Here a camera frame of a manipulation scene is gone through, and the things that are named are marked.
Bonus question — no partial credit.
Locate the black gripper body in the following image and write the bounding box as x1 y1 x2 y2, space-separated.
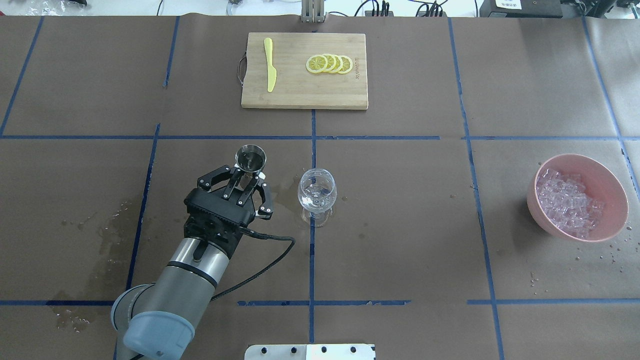
215 175 258 207

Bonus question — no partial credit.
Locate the steel jigger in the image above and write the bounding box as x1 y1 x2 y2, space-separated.
235 145 266 197

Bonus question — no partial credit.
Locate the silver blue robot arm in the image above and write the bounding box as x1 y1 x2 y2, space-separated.
110 164 274 360

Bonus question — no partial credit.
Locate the clear wine glass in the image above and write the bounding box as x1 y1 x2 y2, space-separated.
297 168 338 228

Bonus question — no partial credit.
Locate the clear ice cubes pile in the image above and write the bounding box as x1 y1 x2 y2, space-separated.
535 168 606 240

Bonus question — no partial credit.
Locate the bamboo cutting board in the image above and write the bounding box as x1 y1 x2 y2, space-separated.
241 32 370 111

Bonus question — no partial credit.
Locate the yellow plastic knife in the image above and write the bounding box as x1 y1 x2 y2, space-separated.
263 38 278 92

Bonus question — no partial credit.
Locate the crumpled clear plastic bag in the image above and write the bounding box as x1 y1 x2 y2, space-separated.
25 0 89 16

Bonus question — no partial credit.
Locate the black box device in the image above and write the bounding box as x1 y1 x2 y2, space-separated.
478 0 563 19

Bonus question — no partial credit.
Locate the pink bowl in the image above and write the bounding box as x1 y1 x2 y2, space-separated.
526 153 629 243

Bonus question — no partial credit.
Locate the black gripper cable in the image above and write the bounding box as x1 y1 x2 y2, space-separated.
210 226 297 302

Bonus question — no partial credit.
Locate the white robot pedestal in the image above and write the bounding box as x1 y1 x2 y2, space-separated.
244 343 377 360

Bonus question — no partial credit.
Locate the aluminium frame post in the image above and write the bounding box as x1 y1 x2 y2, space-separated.
301 0 327 24

